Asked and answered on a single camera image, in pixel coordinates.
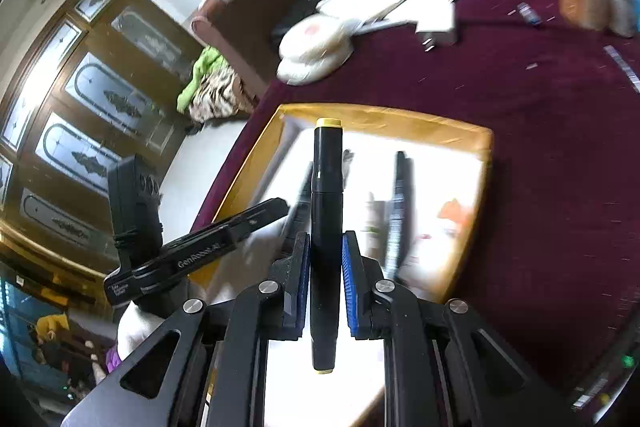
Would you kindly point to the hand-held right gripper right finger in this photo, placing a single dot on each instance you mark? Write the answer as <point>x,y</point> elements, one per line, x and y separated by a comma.
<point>352,292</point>

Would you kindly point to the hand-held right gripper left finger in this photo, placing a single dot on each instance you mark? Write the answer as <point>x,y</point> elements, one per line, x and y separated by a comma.
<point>299,292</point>

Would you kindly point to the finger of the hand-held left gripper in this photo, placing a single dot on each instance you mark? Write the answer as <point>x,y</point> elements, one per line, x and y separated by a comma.
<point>262,214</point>

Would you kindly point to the black marker yellow cap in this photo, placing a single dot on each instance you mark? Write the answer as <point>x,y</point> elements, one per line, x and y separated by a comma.
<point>326,207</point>

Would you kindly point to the black marker dark cap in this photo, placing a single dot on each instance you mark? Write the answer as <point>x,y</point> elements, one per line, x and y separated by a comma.
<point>400,207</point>

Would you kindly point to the white glue bottle orange cap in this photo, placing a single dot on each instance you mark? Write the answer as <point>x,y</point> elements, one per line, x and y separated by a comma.
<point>452,219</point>

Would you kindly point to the gold cardboard box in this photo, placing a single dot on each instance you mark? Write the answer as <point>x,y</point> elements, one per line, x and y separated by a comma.
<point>450,122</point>

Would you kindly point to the striped printed blanket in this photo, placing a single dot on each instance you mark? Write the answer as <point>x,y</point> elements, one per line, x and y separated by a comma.
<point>222,99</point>

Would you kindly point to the wooden glass doors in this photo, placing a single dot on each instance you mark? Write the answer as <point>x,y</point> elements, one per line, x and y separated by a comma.
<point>75,107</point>

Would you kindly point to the green cloth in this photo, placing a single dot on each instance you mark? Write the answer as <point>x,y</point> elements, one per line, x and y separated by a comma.
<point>197,77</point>

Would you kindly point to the round white packages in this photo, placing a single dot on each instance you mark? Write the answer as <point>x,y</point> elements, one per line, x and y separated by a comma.
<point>312,52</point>

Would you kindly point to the brown armchair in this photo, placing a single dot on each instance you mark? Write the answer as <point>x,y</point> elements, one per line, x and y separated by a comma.
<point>250,7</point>

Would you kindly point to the white charger adapter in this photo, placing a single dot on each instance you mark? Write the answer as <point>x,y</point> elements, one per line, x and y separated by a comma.
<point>437,24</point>

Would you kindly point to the black device green light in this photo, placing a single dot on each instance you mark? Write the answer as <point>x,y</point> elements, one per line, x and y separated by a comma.
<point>607,377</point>

